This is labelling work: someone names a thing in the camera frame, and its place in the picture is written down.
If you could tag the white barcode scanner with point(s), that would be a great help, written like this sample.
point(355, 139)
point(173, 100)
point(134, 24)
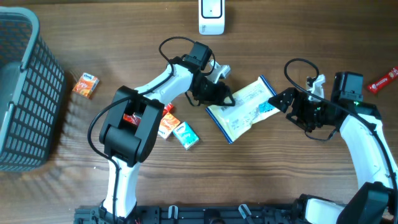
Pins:
point(211, 17)

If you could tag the red snack bag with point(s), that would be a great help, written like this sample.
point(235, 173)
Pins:
point(135, 119)

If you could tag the orange tissue pack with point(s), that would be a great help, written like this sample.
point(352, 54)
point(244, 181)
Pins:
point(167, 124)
point(86, 85)

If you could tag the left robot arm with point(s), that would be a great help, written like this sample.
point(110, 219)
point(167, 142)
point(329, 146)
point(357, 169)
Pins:
point(127, 146)

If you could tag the cream snack pouch blue seal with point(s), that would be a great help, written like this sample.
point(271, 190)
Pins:
point(252, 106)

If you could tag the red candy bar wrapper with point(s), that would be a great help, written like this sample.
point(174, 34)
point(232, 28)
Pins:
point(378, 85)

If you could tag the teal tissue pack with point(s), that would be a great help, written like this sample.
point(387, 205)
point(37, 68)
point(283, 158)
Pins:
point(185, 134)

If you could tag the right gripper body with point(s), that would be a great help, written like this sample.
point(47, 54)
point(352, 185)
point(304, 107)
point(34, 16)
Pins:
point(311, 111)

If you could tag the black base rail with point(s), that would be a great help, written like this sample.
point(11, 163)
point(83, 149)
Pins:
point(266, 214)

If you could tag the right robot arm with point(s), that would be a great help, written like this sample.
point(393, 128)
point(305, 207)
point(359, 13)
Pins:
point(360, 126)

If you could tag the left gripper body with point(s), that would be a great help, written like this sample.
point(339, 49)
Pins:
point(210, 92)

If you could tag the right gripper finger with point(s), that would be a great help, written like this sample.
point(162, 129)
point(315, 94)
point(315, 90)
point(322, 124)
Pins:
point(297, 120)
point(283, 100)

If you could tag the grey plastic shopping basket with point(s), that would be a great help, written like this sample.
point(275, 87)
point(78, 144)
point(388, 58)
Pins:
point(33, 85)

